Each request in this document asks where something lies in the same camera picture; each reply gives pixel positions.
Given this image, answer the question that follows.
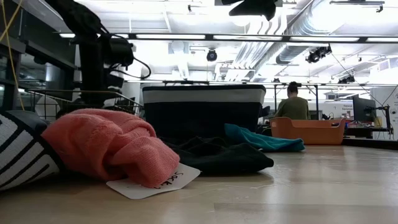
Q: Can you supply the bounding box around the black computer monitor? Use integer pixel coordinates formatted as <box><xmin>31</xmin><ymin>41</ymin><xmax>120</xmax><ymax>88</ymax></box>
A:
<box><xmin>353</xmin><ymin>96</ymin><xmax>377</xmax><ymax>123</ymax></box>

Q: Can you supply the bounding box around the black ceiling lamp cluster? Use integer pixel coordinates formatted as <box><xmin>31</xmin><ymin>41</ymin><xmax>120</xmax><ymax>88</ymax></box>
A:
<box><xmin>305</xmin><ymin>45</ymin><xmax>333</xmax><ymax>64</ymax></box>

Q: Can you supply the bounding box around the person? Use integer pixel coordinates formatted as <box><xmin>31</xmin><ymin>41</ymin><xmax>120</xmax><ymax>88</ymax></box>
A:
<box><xmin>275</xmin><ymin>81</ymin><xmax>312</xmax><ymax>121</ymax></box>

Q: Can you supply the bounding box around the red small basket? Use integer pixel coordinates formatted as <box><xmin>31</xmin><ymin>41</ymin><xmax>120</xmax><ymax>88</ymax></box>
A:
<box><xmin>269</xmin><ymin>116</ymin><xmax>346</xmax><ymax>146</ymax></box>

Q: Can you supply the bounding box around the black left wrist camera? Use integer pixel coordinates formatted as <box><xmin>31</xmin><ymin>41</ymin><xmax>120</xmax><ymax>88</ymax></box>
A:
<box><xmin>104</xmin><ymin>37</ymin><xmax>135</xmax><ymax>68</ymax></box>

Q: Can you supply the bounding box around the yellow cable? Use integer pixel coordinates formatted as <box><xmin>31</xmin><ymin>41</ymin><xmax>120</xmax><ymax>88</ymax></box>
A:
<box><xmin>0</xmin><ymin>0</ymin><xmax>25</xmax><ymax>111</ymax></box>

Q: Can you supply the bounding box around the grey briefs white waistband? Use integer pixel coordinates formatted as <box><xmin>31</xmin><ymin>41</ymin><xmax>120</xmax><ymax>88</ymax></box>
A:
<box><xmin>0</xmin><ymin>108</ymin><xmax>63</xmax><ymax>191</ymax></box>

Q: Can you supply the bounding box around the black shirt cloth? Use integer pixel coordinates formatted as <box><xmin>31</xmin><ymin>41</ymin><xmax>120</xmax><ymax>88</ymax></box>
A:
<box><xmin>160</xmin><ymin>135</ymin><xmax>275</xmax><ymax>175</ymax></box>

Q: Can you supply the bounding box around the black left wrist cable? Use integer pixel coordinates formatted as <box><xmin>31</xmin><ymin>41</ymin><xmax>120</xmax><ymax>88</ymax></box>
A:
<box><xmin>107</xmin><ymin>30</ymin><xmax>152</xmax><ymax>80</ymax></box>

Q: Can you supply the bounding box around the teal sock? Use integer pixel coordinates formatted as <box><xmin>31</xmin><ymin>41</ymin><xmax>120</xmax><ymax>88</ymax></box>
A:
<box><xmin>224</xmin><ymin>123</ymin><xmax>306</xmax><ymax>153</ymax></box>

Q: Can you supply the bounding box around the black workstation frame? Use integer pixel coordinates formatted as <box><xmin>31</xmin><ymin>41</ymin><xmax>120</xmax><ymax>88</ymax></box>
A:
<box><xmin>272</xmin><ymin>82</ymin><xmax>320</xmax><ymax>113</ymax></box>

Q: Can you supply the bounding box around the bright pink sock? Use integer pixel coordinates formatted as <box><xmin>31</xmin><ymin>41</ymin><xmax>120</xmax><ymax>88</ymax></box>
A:
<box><xmin>40</xmin><ymin>108</ymin><xmax>180</xmax><ymax>189</ymax></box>

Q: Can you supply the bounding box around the metal wire basket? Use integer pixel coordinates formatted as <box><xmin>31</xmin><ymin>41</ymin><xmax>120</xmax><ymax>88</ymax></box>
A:
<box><xmin>24</xmin><ymin>89</ymin><xmax>144</xmax><ymax>122</ymax></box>

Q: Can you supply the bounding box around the white cloth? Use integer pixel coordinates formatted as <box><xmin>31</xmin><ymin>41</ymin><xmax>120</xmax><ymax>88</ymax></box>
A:
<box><xmin>34</xmin><ymin>95</ymin><xmax>60</xmax><ymax>122</ymax></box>

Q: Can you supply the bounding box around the navy white-striped fabric bin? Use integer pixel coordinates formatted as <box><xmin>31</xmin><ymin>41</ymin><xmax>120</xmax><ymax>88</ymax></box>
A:
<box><xmin>142</xmin><ymin>83</ymin><xmax>267</xmax><ymax>141</ymax></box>

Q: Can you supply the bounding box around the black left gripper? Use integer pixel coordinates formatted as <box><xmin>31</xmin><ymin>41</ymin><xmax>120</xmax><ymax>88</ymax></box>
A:
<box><xmin>77</xmin><ymin>40</ymin><xmax>125</xmax><ymax>108</ymax></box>

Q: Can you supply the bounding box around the LED light bar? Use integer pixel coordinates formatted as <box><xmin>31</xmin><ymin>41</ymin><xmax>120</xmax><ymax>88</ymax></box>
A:
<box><xmin>58</xmin><ymin>32</ymin><xmax>398</xmax><ymax>44</ymax></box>

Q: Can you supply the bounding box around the white handwritten socks label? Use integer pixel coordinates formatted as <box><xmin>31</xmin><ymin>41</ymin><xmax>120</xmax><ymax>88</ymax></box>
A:
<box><xmin>106</xmin><ymin>162</ymin><xmax>201</xmax><ymax>200</ymax></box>

